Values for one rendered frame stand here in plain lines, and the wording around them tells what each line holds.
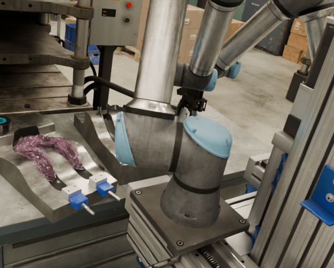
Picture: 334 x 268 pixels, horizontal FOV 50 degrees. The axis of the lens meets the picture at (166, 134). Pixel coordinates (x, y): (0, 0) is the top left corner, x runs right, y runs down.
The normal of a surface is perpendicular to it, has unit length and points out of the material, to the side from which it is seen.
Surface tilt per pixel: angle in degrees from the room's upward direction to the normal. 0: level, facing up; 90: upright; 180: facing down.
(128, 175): 90
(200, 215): 72
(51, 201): 0
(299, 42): 87
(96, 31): 90
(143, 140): 67
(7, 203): 0
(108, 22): 90
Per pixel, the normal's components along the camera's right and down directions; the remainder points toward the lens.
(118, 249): 0.52, 0.47
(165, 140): 0.08, -0.18
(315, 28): -0.64, 0.31
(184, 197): -0.37, 0.05
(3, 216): 0.18, -0.87
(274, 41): -0.78, 0.16
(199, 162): -0.03, 0.44
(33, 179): 0.51, -0.58
